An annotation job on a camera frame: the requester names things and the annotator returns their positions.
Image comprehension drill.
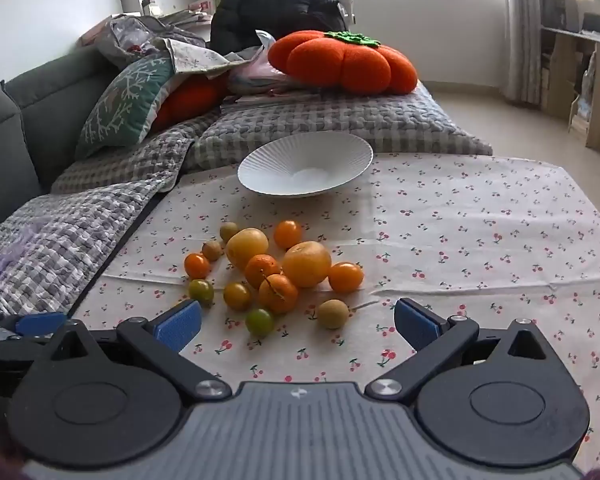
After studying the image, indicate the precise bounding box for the orange tangerine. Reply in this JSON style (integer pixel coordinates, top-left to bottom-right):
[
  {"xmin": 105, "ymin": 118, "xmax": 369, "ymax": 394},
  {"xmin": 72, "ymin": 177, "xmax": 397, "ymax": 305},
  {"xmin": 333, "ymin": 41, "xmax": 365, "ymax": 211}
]
[
  {"xmin": 258, "ymin": 274, "xmax": 299, "ymax": 315},
  {"xmin": 244, "ymin": 254, "xmax": 282, "ymax": 288}
]

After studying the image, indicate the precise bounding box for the floral print cloth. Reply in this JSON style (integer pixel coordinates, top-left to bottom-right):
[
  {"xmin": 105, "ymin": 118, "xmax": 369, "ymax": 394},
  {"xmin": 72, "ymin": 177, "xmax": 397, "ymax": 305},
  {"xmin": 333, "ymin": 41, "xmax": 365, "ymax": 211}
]
[{"xmin": 162, "ymin": 37, "xmax": 261, "ymax": 81}]

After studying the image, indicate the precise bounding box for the grey floral bag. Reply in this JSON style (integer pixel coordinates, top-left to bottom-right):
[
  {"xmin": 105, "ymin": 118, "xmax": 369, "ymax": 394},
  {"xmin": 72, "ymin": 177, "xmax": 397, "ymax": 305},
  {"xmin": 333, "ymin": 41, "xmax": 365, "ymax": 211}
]
[{"xmin": 97, "ymin": 14, "xmax": 206, "ymax": 68}]

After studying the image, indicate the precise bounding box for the stack of magazines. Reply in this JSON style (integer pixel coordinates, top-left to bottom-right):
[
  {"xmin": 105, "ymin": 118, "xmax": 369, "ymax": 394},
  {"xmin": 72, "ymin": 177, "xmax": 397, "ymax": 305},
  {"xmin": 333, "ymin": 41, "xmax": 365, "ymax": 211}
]
[{"xmin": 220, "ymin": 87, "xmax": 321, "ymax": 111}]

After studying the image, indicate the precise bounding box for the grey checkered sofa cover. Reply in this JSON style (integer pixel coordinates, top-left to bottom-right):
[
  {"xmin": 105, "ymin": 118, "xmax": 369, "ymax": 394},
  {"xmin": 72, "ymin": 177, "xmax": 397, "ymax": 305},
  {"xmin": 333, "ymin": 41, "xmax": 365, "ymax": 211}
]
[{"xmin": 0, "ymin": 110, "xmax": 221, "ymax": 316}]

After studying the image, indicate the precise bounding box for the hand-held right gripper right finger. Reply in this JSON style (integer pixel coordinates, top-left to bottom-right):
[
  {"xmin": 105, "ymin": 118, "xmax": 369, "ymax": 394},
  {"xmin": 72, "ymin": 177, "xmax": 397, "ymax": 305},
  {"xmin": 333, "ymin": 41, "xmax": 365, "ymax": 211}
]
[{"xmin": 364, "ymin": 297, "xmax": 553, "ymax": 406}]

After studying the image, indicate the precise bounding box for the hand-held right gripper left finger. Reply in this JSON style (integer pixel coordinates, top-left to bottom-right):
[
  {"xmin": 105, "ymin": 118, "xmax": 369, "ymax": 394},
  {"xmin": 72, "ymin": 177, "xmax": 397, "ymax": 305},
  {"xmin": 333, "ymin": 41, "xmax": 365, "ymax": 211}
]
[{"xmin": 45, "ymin": 300, "xmax": 232, "ymax": 403}]

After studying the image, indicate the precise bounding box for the plain orange cushion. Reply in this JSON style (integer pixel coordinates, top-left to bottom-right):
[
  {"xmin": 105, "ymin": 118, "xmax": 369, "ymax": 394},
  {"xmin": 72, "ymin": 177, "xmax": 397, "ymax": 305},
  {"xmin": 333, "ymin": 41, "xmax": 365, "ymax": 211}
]
[{"xmin": 150, "ymin": 72, "xmax": 231, "ymax": 133}]

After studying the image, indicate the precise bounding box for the cherry print tablecloth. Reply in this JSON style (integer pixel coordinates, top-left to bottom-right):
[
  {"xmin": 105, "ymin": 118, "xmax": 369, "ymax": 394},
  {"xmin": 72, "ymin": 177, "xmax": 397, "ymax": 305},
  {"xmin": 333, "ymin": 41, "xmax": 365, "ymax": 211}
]
[{"xmin": 72, "ymin": 152, "xmax": 600, "ymax": 471}]

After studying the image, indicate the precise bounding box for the orange pumpkin cushion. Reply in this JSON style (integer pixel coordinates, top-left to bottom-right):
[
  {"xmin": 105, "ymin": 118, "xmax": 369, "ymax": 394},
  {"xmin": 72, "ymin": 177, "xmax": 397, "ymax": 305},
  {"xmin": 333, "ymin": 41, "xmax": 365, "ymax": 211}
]
[{"xmin": 268, "ymin": 30, "xmax": 418, "ymax": 95}]

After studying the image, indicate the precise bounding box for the white office chair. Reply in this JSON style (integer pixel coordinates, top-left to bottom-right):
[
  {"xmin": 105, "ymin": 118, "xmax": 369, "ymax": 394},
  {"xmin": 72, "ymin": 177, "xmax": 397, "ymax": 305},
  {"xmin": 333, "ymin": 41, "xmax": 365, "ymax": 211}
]
[{"xmin": 332, "ymin": 0, "xmax": 356, "ymax": 26}]

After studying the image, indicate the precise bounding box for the green branch pattern pillow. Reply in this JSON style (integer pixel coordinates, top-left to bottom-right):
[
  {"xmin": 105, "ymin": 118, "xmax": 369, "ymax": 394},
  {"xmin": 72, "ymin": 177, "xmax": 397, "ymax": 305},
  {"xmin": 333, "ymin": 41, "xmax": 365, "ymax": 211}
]
[{"xmin": 75, "ymin": 52, "xmax": 176, "ymax": 161}]

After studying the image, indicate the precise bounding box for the white ribbed bowl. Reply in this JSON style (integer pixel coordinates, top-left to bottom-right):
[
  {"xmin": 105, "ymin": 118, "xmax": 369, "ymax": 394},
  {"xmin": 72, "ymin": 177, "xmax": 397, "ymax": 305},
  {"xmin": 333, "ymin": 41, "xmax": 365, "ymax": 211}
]
[{"xmin": 237, "ymin": 133, "xmax": 374, "ymax": 198}]

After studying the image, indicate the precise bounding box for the pink book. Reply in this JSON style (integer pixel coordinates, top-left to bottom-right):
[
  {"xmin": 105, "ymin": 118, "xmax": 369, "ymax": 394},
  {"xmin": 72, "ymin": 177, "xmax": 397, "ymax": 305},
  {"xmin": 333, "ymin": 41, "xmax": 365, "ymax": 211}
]
[{"xmin": 80, "ymin": 17, "xmax": 113, "ymax": 47}]

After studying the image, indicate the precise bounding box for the black puffer jacket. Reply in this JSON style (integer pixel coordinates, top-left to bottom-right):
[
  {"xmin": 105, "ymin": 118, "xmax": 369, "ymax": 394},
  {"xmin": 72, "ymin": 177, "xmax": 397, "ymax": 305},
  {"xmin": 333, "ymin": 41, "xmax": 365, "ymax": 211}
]
[{"xmin": 210, "ymin": 0, "xmax": 348, "ymax": 56}]

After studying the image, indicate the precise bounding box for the grey sofa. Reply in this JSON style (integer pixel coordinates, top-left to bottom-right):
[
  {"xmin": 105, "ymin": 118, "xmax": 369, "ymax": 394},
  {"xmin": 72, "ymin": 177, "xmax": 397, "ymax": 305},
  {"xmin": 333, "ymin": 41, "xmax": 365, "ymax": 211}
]
[{"xmin": 0, "ymin": 47, "xmax": 111, "ymax": 246}]

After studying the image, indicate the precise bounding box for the pink plastic bag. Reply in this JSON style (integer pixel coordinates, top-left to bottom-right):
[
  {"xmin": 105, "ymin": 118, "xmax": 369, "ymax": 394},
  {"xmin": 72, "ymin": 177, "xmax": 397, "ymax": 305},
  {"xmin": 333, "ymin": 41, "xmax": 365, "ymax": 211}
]
[{"xmin": 227, "ymin": 30, "xmax": 291, "ymax": 96}]

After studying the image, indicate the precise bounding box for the beige curtain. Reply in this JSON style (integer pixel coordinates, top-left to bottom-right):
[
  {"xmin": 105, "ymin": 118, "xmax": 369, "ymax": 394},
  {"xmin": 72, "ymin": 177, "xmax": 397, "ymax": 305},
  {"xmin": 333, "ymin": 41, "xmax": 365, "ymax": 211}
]
[{"xmin": 500, "ymin": 0, "xmax": 556, "ymax": 106}]

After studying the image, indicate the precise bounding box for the small yellow-green citrus fruit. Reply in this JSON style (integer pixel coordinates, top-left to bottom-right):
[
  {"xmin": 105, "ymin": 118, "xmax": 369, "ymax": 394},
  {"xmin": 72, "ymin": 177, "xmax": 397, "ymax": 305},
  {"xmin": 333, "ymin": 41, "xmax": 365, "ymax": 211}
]
[{"xmin": 223, "ymin": 282, "xmax": 253, "ymax": 311}]

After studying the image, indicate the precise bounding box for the pile of papers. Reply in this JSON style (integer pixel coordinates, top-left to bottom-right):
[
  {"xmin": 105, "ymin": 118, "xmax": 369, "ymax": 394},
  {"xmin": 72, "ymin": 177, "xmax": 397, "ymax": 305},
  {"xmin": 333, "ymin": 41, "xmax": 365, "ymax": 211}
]
[{"xmin": 157, "ymin": 7, "xmax": 216, "ymax": 28}]

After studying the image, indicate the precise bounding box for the small smooth orange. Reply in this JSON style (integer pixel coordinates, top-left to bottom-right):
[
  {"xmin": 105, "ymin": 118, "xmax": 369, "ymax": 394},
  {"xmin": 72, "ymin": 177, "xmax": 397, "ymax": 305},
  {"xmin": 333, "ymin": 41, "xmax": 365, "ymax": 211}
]
[
  {"xmin": 328, "ymin": 261, "xmax": 365, "ymax": 294},
  {"xmin": 273, "ymin": 220, "xmax": 304, "ymax": 250},
  {"xmin": 184, "ymin": 253, "xmax": 211, "ymax": 280}
]

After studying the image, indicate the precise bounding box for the small green citrus fruit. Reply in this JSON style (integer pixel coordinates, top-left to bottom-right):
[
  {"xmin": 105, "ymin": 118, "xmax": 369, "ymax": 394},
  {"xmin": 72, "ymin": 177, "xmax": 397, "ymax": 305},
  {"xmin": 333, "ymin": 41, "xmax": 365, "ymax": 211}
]
[
  {"xmin": 245, "ymin": 308, "xmax": 275, "ymax": 337},
  {"xmin": 188, "ymin": 279, "xmax": 215, "ymax": 307}
]

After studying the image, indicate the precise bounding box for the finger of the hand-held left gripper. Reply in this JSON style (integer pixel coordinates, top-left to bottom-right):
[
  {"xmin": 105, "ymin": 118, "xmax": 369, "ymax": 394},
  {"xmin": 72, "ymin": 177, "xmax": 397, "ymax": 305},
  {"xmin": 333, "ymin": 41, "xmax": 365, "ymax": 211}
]
[{"xmin": 0, "ymin": 312, "xmax": 67, "ymax": 337}]

